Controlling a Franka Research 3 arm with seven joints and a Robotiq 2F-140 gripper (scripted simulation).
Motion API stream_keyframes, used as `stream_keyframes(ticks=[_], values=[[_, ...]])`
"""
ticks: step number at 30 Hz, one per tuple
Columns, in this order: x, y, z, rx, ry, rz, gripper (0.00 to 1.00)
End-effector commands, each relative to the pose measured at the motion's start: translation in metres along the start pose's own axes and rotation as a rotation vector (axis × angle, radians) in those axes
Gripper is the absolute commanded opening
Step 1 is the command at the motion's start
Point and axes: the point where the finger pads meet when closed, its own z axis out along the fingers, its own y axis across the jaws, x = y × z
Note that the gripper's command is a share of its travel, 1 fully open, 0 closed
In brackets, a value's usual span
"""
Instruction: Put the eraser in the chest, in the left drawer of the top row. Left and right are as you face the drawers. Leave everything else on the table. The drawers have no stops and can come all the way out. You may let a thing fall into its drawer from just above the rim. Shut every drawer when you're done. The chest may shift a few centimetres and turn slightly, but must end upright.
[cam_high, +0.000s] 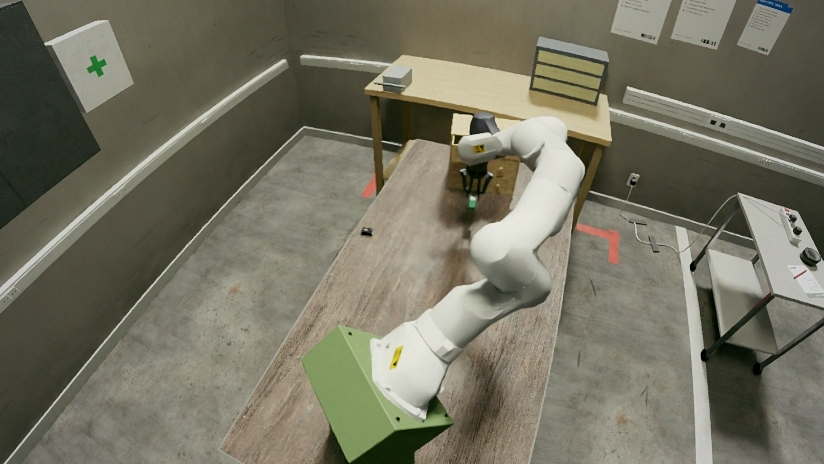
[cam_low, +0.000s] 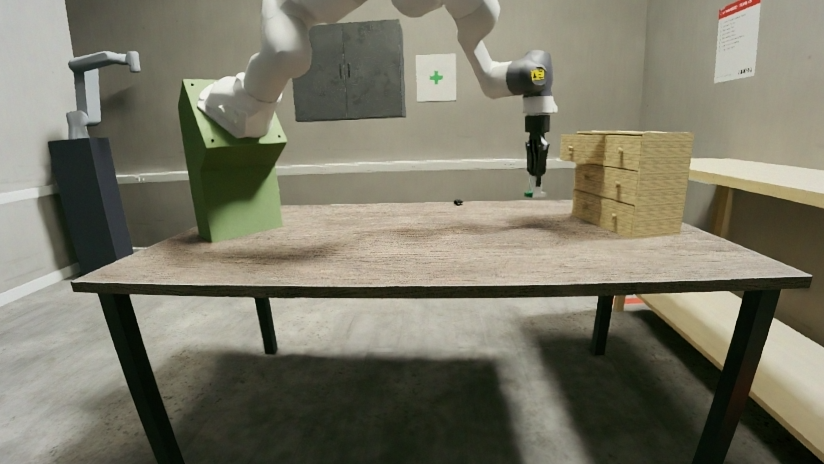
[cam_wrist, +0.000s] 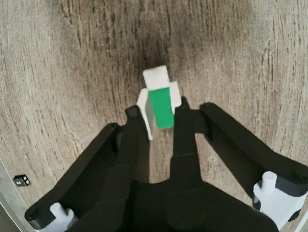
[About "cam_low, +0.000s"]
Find light wooden chest of drawers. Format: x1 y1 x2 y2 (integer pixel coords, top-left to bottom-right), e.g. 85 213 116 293
572 131 694 239

